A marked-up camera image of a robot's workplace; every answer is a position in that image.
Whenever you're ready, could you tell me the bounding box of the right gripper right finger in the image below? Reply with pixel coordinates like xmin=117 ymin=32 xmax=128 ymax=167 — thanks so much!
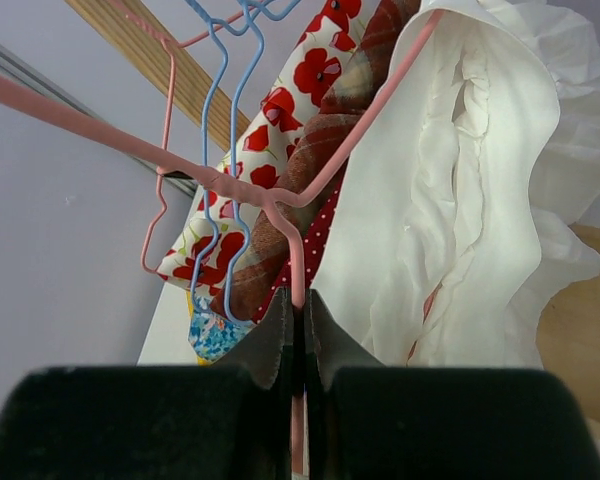
xmin=304 ymin=290 xmax=600 ymax=479

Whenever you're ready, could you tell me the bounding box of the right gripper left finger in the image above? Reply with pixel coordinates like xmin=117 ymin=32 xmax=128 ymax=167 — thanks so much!
xmin=0 ymin=289 xmax=293 ymax=479

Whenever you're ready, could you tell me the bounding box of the blue floral skirt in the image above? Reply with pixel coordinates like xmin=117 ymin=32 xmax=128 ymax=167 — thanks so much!
xmin=188 ymin=307 xmax=255 ymax=365

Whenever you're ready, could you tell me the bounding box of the blue wire hanger polka-dot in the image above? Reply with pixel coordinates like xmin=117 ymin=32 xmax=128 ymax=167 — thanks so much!
xmin=222 ymin=0 xmax=306 ymax=321

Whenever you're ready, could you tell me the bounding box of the white red poppy skirt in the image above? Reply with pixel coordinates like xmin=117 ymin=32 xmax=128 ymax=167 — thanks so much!
xmin=157 ymin=0 xmax=371 ymax=297

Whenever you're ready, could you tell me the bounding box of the red white polka-dot skirt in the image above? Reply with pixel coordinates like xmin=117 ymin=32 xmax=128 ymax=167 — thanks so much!
xmin=253 ymin=180 xmax=343 ymax=324

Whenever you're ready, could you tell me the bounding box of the white ruffled skirt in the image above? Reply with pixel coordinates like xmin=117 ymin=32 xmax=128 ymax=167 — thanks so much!
xmin=314 ymin=1 xmax=600 ymax=368

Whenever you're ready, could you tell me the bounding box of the red beige plaid skirt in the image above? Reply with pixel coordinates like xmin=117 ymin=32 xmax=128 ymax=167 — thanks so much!
xmin=209 ymin=1 xmax=420 ymax=324

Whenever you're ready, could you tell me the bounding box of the blue wire hanger plaid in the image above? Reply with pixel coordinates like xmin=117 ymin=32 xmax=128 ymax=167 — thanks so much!
xmin=188 ymin=1 xmax=268 ymax=321

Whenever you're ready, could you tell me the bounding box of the pink wire hanger white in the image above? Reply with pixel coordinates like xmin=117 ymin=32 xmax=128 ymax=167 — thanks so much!
xmin=0 ymin=9 xmax=443 ymax=470

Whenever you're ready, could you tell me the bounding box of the wooden clothes rack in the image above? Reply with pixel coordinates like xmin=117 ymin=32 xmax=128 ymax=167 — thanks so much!
xmin=69 ymin=1 xmax=600 ymax=439

